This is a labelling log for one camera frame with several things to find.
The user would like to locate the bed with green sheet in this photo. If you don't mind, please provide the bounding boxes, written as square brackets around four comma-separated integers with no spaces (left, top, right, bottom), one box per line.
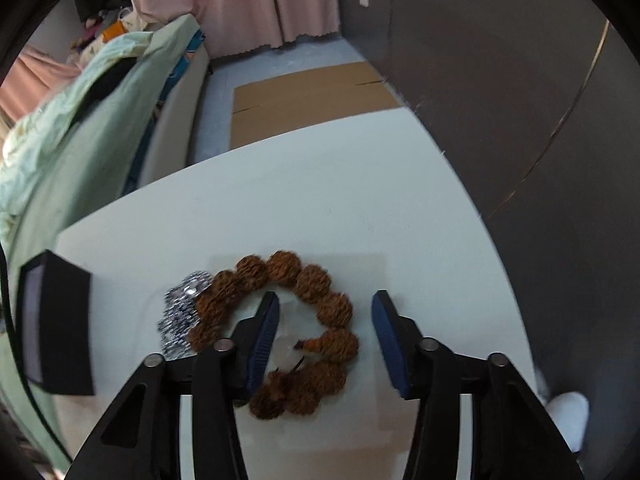
[0,14,211,466]

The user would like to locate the dark brown wardrobe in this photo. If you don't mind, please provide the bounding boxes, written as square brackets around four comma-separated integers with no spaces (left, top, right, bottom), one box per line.
[334,0,640,461]

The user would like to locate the flat cardboard sheet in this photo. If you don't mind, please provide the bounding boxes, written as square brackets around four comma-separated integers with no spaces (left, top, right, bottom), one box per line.
[231,61,404,151]

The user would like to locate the pink curtain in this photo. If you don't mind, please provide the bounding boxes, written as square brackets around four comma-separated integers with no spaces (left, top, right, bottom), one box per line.
[0,42,77,122]
[122,0,344,59]

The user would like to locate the brown bead bracelet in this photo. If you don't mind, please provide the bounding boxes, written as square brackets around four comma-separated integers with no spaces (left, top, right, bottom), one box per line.
[189,251,361,421]

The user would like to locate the black cloth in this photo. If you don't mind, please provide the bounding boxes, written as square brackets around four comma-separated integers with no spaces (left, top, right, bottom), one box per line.
[79,57,139,113]

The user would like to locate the white slipper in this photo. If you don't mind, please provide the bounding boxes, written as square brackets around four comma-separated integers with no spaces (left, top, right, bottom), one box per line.
[545,392,591,455]

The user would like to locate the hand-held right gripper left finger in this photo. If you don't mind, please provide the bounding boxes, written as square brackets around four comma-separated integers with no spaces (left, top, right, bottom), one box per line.
[64,290,281,480]

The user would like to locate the black square box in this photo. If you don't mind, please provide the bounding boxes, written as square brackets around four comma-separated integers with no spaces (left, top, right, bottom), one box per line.
[16,249,96,396]

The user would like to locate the light green quilt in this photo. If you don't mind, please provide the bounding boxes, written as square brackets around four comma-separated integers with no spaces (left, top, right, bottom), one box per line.
[0,30,157,176]

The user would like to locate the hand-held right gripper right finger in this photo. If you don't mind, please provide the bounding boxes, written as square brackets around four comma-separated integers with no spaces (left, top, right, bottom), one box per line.
[371,290,586,480]

